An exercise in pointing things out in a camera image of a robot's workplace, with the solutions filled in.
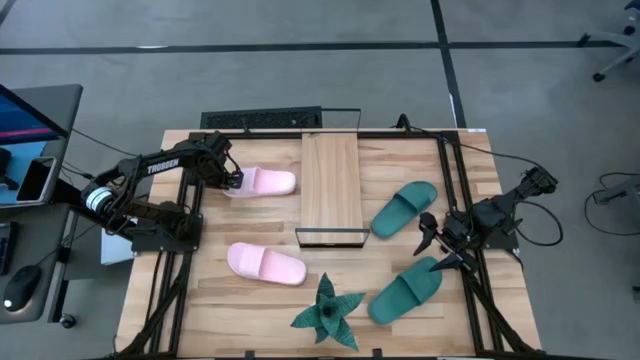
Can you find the computer monitor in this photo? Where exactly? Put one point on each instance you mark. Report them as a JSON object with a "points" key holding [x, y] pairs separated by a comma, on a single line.
{"points": [[25, 117]]}

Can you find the grey office chair base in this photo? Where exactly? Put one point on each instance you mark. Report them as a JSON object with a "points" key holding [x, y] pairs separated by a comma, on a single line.
{"points": [[615, 39]]}

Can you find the green slide sandal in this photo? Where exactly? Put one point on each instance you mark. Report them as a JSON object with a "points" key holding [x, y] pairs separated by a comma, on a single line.
{"points": [[400, 295], [400, 210]]}

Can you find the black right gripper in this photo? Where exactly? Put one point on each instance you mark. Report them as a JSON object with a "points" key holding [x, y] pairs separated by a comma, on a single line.
{"points": [[457, 232]]}

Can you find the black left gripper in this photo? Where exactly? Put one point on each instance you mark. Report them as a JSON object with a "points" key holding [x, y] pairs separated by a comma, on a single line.
{"points": [[222, 165]]}

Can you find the black computer mouse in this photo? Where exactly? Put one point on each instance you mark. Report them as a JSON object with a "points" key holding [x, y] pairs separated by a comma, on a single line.
{"points": [[22, 287]]}

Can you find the black aluminium extrusion frame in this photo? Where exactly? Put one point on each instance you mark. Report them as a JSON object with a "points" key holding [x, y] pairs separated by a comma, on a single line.
{"points": [[275, 135]]}

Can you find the white box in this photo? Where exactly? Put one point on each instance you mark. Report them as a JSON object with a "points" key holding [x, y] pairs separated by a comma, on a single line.
{"points": [[115, 250]]}

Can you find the black caster wheel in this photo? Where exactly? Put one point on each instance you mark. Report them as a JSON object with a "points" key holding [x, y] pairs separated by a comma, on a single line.
{"points": [[67, 321]]}

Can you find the pink slide sandal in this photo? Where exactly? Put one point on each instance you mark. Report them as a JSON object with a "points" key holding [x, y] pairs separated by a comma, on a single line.
{"points": [[270, 265], [270, 182]]}

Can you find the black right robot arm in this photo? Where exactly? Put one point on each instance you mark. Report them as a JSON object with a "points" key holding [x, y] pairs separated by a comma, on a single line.
{"points": [[500, 210]]}

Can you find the wooden shelf with black frame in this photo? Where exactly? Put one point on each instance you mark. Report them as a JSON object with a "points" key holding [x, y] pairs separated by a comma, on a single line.
{"points": [[330, 200]]}

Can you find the grey desk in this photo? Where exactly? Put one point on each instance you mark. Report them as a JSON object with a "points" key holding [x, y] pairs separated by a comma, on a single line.
{"points": [[55, 102]]}

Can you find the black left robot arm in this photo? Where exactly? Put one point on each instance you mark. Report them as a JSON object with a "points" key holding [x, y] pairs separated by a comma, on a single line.
{"points": [[160, 165]]}

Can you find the potted green artificial plant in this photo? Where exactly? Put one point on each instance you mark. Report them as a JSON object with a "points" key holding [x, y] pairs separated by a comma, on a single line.
{"points": [[336, 332]]}

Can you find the black monitor stand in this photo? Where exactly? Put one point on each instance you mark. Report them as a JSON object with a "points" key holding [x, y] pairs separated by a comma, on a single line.
{"points": [[6, 165]]}

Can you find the smartphone with light case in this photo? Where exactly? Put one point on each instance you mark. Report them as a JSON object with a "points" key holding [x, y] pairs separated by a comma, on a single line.
{"points": [[35, 180]]}

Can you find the grey metal stand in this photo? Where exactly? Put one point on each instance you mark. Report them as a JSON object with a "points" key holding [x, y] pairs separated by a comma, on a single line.
{"points": [[620, 192]]}

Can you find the black keyboard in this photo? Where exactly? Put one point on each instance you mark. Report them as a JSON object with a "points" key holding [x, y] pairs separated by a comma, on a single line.
{"points": [[6, 247]]}

